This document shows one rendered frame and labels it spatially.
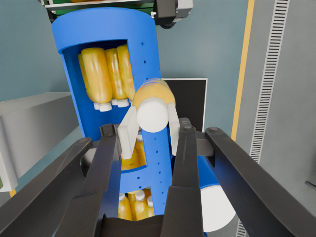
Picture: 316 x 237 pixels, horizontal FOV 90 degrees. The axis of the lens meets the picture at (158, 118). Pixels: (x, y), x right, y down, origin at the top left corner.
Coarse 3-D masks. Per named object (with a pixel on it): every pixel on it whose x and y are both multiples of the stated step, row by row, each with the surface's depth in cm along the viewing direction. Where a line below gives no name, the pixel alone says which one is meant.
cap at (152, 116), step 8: (144, 104) 18; (152, 104) 18; (160, 104) 18; (144, 112) 18; (152, 112) 18; (160, 112) 18; (144, 120) 19; (152, 120) 19; (160, 120) 19; (168, 120) 19; (144, 128) 19; (152, 128) 19; (160, 128) 19
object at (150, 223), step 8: (152, 216) 6; (160, 216) 6; (104, 224) 6; (112, 224) 6; (120, 224) 6; (128, 224) 6; (136, 224) 6; (144, 224) 6; (152, 224) 5; (160, 224) 5; (104, 232) 5; (112, 232) 5; (120, 232) 5; (128, 232) 5; (136, 232) 5; (144, 232) 5; (152, 232) 5; (160, 232) 5
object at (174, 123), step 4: (168, 104) 19; (172, 104) 18; (168, 108) 17; (172, 108) 17; (168, 112) 18; (172, 112) 15; (172, 116) 14; (176, 116) 15; (172, 120) 13; (176, 120) 13; (172, 124) 13; (176, 124) 13; (172, 128) 13; (176, 128) 13; (172, 132) 13; (176, 132) 13; (172, 136) 13; (176, 136) 13; (172, 140) 13; (176, 140) 13; (172, 144) 13; (176, 144) 13; (172, 148) 14; (176, 148) 13; (172, 152) 14
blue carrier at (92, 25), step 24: (72, 24) 34; (96, 24) 34; (120, 24) 35; (144, 24) 39; (72, 48) 51; (144, 48) 40; (72, 72) 50; (144, 72) 40; (72, 96) 48; (96, 120) 61; (120, 120) 68; (144, 144) 44; (168, 144) 56; (144, 168) 45; (168, 168) 54; (120, 192) 46
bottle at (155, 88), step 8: (152, 80) 28; (160, 80) 30; (144, 88) 22; (152, 88) 22; (160, 88) 22; (168, 88) 24; (136, 96) 22; (144, 96) 21; (152, 96) 21; (160, 96) 21; (168, 96) 22; (136, 104) 21
